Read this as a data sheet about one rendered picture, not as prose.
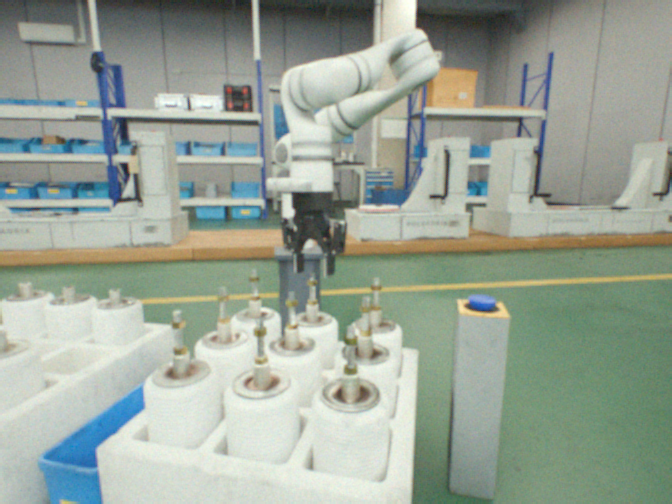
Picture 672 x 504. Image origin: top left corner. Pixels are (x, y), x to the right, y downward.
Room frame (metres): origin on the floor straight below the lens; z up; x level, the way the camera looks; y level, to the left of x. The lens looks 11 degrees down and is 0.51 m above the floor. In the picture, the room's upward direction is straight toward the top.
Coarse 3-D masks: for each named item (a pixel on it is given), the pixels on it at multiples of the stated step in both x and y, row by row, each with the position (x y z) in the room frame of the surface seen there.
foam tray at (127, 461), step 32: (416, 352) 0.71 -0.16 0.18; (416, 384) 0.61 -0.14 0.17; (224, 416) 0.53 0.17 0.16; (128, 448) 0.44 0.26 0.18; (160, 448) 0.44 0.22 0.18; (224, 448) 0.46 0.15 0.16; (128, 480) 0.43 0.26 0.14; (160, 480) 0.42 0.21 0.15; (192, 480) 0.40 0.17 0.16; (224, 480) 0.40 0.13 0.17; (256, 480) 0.39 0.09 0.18; (288, 480) 0.38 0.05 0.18; (320, 480) 0.38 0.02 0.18; (352, 480) 0.38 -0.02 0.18
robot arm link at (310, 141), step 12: (288, 72) 0.69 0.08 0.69; (288, 84) 0.68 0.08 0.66; (288, 96) 0.69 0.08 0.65; (288, 108) 0.69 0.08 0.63; (300, 108) 0.70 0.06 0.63; (288, 120) 0.69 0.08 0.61; (300, 120) 0.69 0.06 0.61; (312, 120) 0.72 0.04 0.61; (300, 132) 0.67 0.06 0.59; (312, 132) 0.66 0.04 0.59; (324, 132) 0.67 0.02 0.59; (300, 144) 0.67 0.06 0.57; (312, 144) 0.66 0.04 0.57; (324, 144) 0.67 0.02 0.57; (300, 156) 0.67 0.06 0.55; (312, 156) 0.66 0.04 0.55; (324, 156) 0.67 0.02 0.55
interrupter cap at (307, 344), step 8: (280, 336) 0.61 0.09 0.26; (304, 336) 0.61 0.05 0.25; (272, 344) 0.58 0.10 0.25; (280, 344) 0.58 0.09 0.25; (304, 344) 0.58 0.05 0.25; (312, 344) 0.58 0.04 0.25; (272, 352) 0.56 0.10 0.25; (280, 352) 0.55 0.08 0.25; (288, 352) 0.55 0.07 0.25; (296, 352) 0.55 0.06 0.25; (304, 352) 0.55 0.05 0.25
